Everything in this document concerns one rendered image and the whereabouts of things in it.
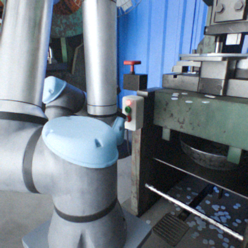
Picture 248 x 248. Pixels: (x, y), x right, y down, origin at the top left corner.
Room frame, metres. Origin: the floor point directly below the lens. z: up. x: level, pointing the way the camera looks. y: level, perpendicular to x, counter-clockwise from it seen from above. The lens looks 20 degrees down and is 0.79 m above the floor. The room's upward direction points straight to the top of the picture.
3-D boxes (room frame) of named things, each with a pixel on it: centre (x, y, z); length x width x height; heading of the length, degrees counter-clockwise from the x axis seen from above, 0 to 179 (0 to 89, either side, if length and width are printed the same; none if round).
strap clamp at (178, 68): (0.96, -0.32, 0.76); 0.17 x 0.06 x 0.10; 46
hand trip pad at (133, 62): (0.90, -0.04, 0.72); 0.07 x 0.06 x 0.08; 136
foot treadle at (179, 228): (0.74, -0.35, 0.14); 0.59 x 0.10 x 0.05; 136
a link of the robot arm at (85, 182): (0.30, 0.07, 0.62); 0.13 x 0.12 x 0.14; 83
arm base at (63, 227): (0.30, 0.07, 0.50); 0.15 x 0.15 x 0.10
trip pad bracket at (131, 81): (0.89, -0.06, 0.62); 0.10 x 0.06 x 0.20; 46
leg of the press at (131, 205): (1.13, -0.35, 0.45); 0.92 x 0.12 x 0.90; 136
